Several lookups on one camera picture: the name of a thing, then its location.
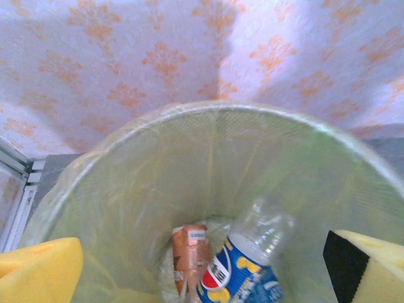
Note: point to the blue pepsi bottle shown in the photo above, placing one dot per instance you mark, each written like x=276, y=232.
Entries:
x=240, y=271

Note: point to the brown label coffee bottle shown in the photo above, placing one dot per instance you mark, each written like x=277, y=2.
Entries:
x=189, y=252

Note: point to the aluminium frame post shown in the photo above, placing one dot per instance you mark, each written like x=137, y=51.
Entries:
x=15, y=154

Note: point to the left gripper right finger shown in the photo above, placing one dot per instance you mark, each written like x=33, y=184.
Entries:
x=372, y=271

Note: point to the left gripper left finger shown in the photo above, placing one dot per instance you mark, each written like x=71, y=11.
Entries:
x=38, y=274

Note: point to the green mesh waste bin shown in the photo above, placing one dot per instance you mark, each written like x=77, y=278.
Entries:
x=252, y=132

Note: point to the aluminium table side rail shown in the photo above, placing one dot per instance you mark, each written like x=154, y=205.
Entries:
x=22, y=214

